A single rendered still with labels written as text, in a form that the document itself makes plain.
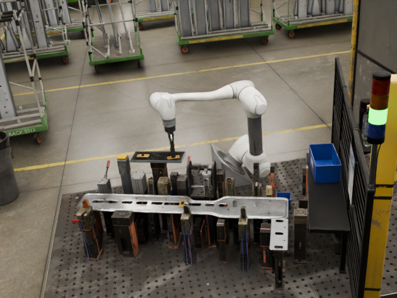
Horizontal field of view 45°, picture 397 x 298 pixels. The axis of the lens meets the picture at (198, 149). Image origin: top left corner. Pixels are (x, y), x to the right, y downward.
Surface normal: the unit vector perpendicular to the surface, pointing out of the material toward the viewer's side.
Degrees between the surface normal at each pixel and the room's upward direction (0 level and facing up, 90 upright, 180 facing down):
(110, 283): 0
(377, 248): 90
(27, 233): 0
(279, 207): 0
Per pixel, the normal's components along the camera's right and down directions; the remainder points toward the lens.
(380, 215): -0.17, 0.47
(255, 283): -0.08, -0.88
